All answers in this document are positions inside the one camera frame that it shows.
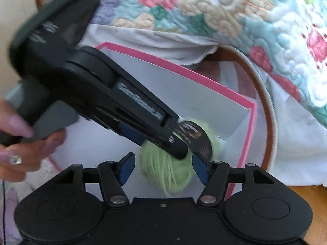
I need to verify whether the black cable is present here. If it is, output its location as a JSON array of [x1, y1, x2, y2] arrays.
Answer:
[[2, 179, 7, 244]]

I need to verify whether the green yarn ball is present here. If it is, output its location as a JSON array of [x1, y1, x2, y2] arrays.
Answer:
[[138, 119, 222, 196]]

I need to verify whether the pink cardboard box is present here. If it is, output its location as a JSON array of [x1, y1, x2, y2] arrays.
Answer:
[[48, 41, 257, 201]]

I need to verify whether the checkered grey rug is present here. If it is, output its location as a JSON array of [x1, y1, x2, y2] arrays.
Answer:
[[195, 45, 278, 172]]

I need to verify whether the left hand with ring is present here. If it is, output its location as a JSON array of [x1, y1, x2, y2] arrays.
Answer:
[[1, 99, 66, 183]]

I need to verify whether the pink fluffy blanket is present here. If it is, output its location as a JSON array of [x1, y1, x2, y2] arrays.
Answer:
[[1, 158, 59, 244]]

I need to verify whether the white bed skirt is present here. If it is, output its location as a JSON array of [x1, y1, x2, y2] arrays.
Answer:
[[81, 24, 326, 186]]

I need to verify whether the floral quilt bedspread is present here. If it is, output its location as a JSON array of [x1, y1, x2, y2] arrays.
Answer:
[[35, 0, 327, 129]]

